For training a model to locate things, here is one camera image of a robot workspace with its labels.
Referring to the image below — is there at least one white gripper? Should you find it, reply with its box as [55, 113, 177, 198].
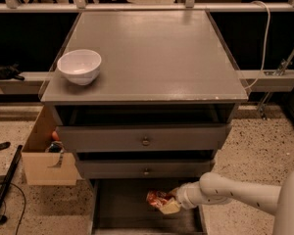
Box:
[160, 182, 201, 214]

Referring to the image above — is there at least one red coke can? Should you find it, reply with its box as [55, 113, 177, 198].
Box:
[146, 190, 173, 209]

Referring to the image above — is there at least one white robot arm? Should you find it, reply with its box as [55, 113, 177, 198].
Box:
[160, 171, 294, 235]

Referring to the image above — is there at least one open grey bottom drawer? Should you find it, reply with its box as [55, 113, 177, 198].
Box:
[92, 178, 207, 235]

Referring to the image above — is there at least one grey middle drawer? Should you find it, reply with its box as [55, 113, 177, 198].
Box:
[75, 160, 215, 179]

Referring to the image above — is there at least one grey top drawer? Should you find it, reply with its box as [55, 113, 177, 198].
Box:
[56, 124, 231, 153]

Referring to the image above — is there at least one grey drawer cabinet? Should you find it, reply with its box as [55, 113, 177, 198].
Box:
[37, 10, 249, 181]

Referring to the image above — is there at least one cardboard box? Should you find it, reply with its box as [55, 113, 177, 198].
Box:
[22, 107, 79, 185]

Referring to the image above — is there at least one orange ball in box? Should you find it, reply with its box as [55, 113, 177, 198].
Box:
[51, 131, 60, 141]

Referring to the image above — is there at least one black pole on floor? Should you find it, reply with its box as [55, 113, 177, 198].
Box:
[0, 145, 23, 210]

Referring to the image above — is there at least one white bowl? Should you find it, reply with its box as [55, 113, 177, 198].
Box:
[57, 49, 102, 85]

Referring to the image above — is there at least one black cloth on ledge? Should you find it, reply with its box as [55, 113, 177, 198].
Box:
[0, 64, 25, 80]

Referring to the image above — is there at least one black cable on floor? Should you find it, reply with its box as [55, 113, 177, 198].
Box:
[0, 181, 27, 235]

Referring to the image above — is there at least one white cable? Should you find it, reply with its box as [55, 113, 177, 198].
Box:
[243, 0, 272, 91]

